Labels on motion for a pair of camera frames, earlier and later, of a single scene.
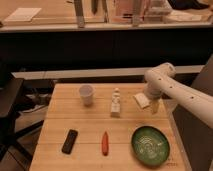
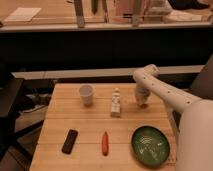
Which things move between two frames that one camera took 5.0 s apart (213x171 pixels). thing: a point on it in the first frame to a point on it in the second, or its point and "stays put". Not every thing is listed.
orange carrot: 105,144 stays put
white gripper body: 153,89 to 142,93
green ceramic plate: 150,146 stays put
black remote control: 69,141 stays put
